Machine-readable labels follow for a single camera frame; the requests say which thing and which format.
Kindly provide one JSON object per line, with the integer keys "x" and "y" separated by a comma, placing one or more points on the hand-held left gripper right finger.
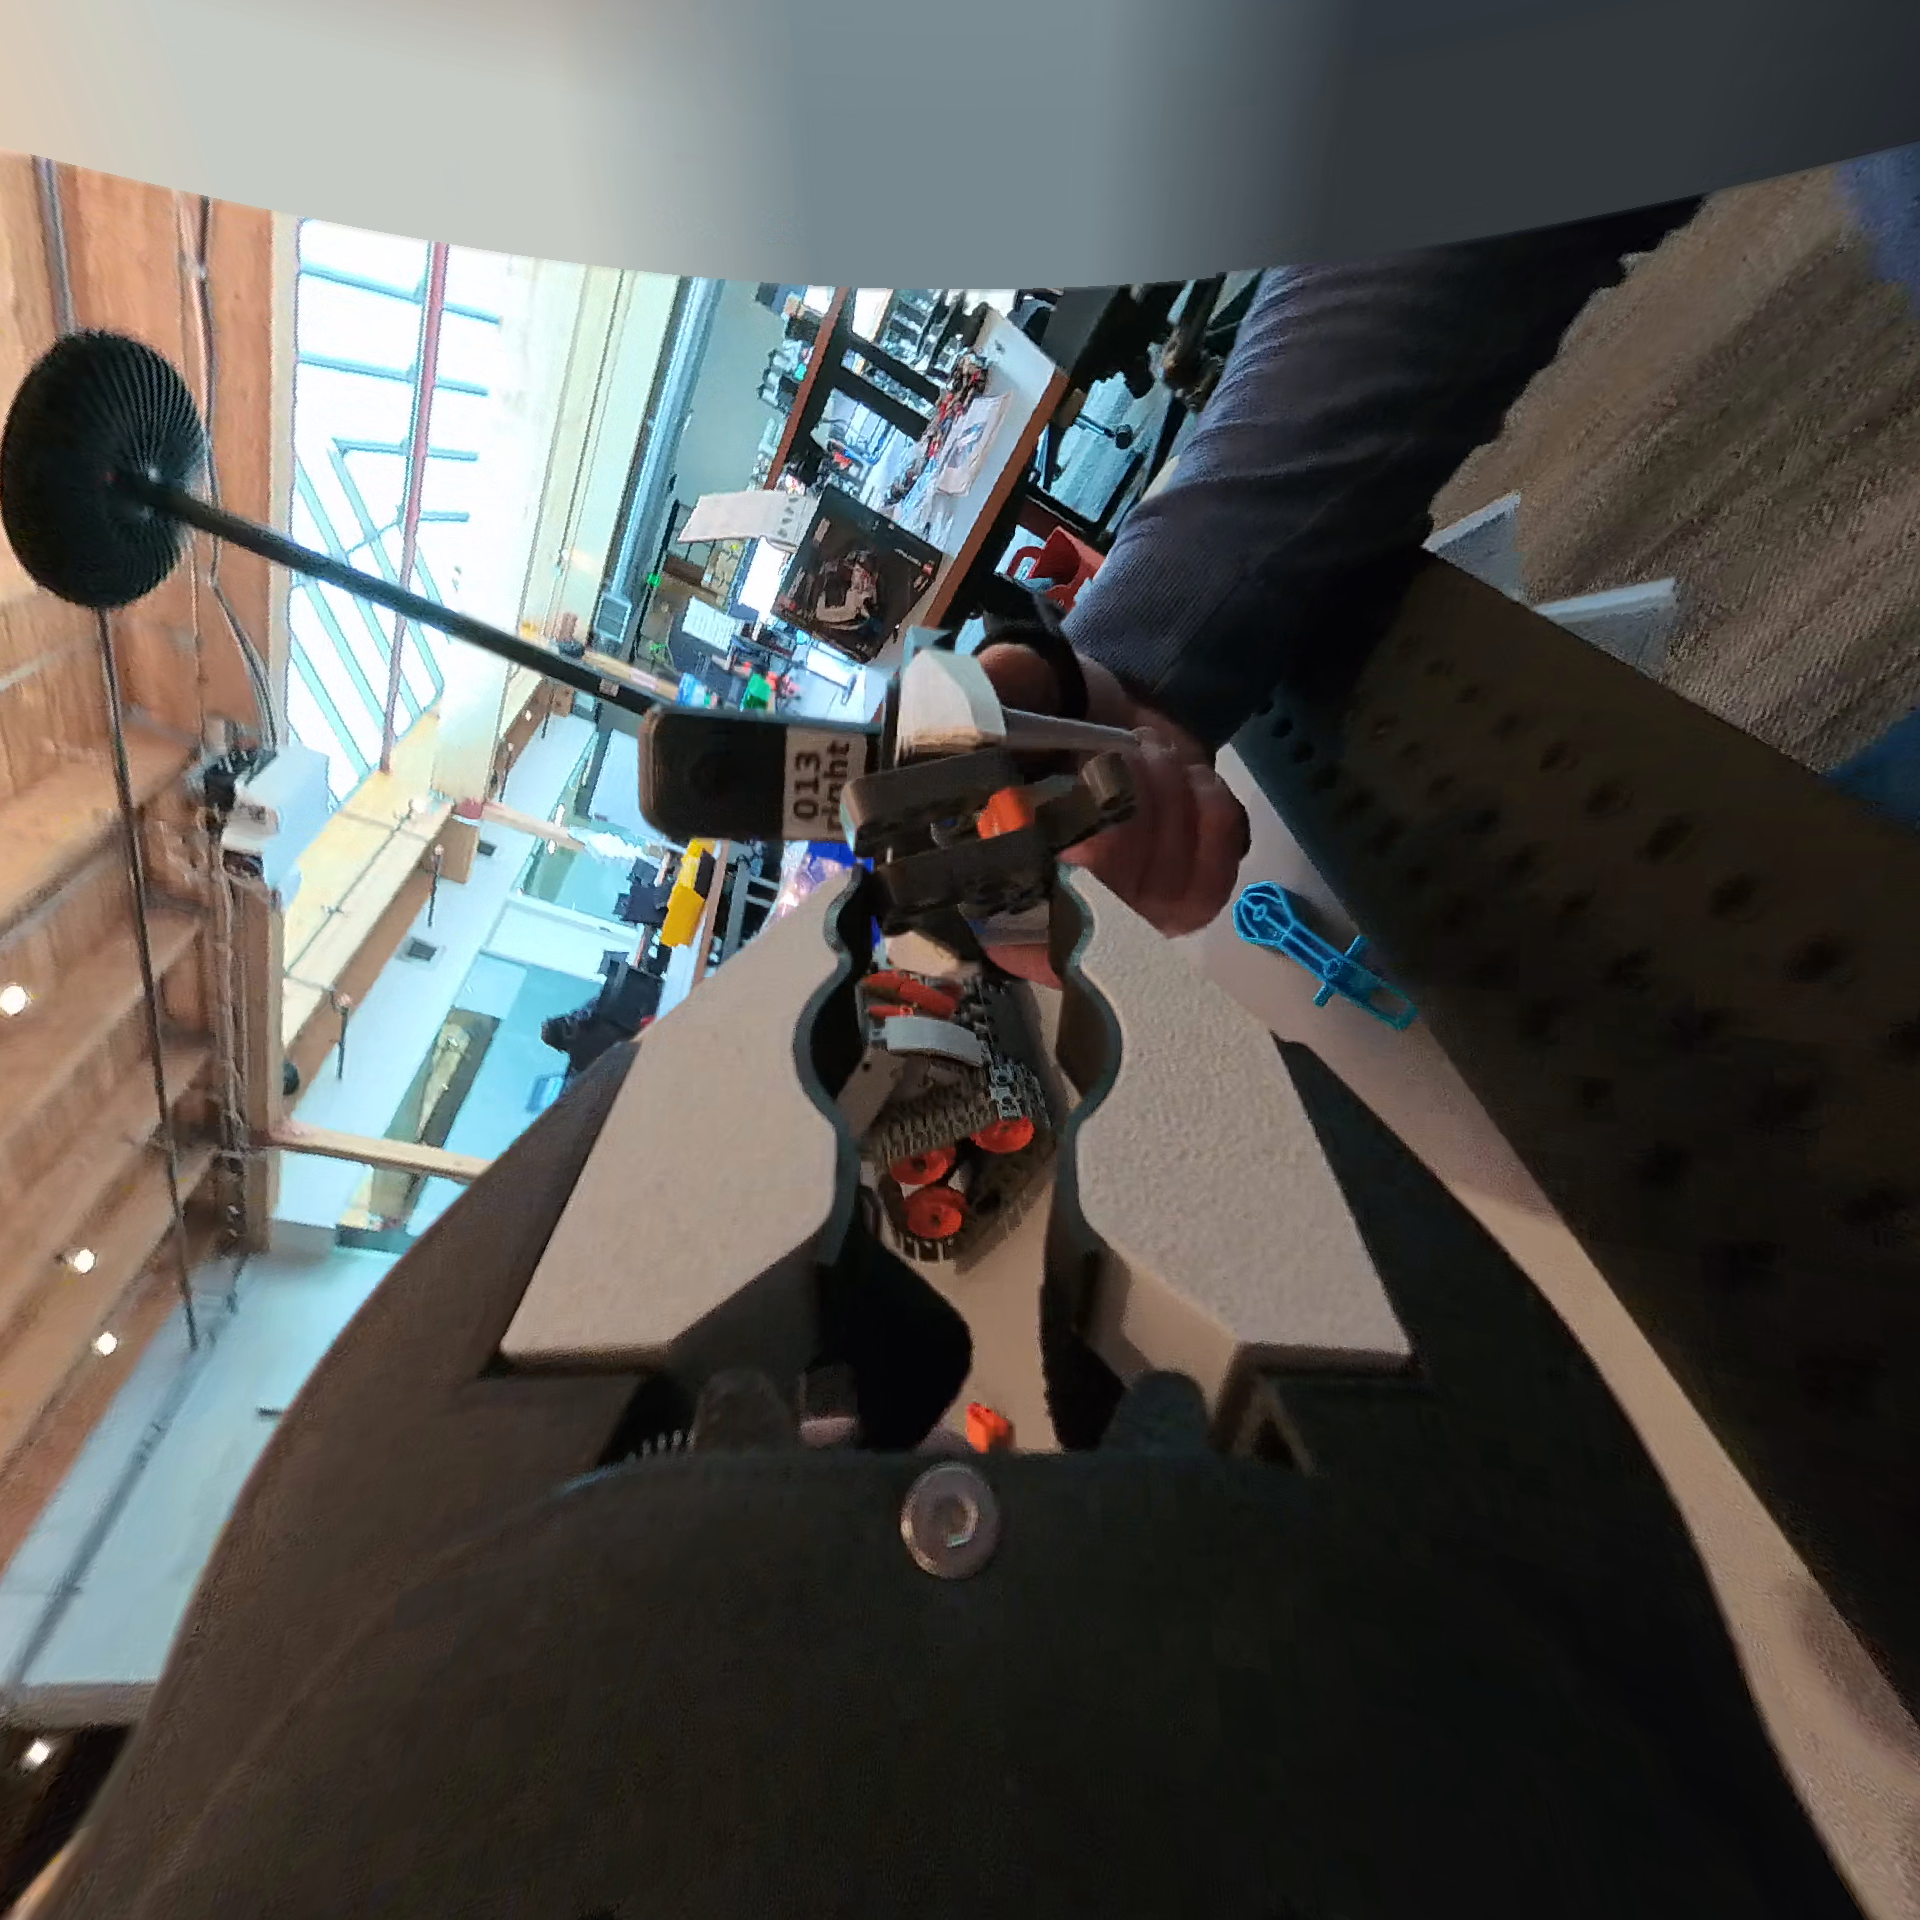
{"x": 1200, "y": 1200}

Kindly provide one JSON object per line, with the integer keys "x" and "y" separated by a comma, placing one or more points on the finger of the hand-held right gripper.
{"x": 931, "y": 954}
{"x": 939, "y": 705}

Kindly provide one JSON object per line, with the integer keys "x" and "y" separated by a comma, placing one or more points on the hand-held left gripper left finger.
{"x": 675, "y": 1172}

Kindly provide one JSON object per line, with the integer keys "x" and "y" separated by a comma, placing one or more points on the grey orange brick claw assembly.
{"x": 915, "y": 796}

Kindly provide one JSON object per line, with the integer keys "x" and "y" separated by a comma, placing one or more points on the person's right hand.
{"x": 1184, "y": 839}

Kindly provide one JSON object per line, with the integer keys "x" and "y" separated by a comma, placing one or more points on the yellow bin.
{"x": 686, "y": 893}

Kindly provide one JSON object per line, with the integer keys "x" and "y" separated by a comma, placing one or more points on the black toy car box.
{"x": 855, "y": 578}

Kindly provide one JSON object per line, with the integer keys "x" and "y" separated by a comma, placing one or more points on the grey tracked toy robot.
{"x": 962, "y": 1109}

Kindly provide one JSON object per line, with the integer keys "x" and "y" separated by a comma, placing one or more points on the cyan plastic brick tool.
{"x": 1343, "y": 968}

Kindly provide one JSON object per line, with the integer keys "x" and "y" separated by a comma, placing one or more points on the white ceiling projector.
{"x": 278, "y": 810}

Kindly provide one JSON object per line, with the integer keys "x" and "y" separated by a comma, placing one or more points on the black perforated pad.
{"x": 1622, "y": 932}

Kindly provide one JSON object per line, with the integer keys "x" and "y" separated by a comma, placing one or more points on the black support pole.
{"x": 91, "y": 465}

